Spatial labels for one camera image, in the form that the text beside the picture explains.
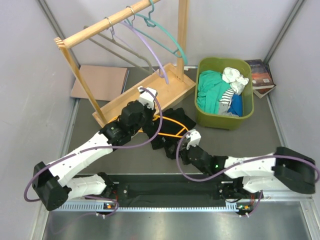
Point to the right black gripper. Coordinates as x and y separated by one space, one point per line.
184 154

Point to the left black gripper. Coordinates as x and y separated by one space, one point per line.
151 113

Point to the orange plastic hanger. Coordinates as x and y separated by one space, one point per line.
172 128

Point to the black tank top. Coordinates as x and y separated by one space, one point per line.
170 144

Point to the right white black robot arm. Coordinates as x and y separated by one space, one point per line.
284 169

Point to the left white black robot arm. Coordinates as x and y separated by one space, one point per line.
56 182

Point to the grey velvet hanger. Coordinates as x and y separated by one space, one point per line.
149 69

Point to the purple plastic hanger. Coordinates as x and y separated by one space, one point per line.
147 45

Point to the teal plastic hanger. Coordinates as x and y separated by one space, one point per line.
150 23

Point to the brown cardboard folder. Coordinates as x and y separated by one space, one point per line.
105 82

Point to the wooden clothes rack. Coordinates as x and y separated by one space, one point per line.
176 85

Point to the green plastic bin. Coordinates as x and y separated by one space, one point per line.
224 119

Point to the blue garment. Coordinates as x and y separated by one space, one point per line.
236 107

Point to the striped garment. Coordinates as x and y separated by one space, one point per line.
227 96

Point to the teal garment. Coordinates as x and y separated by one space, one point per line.
210 89

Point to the white marker pen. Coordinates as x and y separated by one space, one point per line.
186 68

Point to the white garment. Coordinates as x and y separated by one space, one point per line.
235 79

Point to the lower paperback book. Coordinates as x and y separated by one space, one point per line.
260 93

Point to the dark hardcover book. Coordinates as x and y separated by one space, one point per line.
261 79

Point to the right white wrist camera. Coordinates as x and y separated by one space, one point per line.
193 138

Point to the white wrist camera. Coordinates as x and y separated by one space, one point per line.
193 138
146 98

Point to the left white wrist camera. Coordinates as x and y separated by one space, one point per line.
146 98

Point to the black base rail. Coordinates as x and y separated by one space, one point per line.
172 190

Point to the perforated cable duct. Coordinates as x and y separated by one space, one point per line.
102 207

